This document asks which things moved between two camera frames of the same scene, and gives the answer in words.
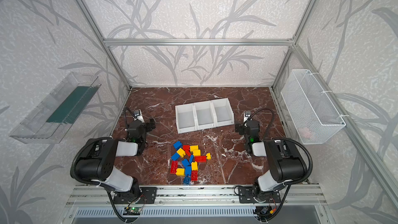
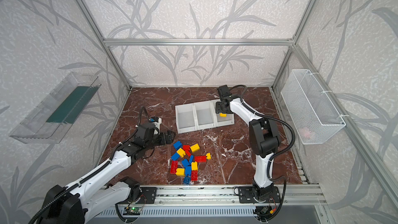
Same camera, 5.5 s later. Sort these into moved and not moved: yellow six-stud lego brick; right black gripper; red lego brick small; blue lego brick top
Moved: right black gripper
Not moved: red lego brick small; yellow six-stud lego brick; blue lego brick top
